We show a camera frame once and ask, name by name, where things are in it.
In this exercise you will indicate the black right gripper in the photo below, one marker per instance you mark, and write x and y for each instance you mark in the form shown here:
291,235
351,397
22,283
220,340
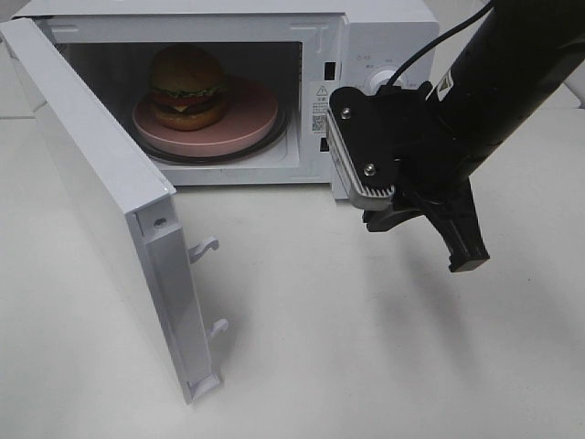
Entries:
434,139

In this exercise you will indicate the burger with lettuce and tomato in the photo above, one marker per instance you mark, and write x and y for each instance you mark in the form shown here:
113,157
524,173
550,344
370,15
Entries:
187,88

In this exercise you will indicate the white microwave door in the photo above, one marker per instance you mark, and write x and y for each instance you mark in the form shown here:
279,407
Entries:
124,202

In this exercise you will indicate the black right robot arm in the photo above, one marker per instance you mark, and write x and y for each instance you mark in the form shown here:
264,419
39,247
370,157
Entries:
524,48

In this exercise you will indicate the upper white power knob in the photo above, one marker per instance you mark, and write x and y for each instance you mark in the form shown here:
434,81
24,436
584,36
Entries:
383,77

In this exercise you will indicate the white microwave oven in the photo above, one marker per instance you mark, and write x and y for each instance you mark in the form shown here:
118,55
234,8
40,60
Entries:
302,50

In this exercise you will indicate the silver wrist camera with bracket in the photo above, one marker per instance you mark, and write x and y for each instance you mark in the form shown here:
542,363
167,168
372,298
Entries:
360,151

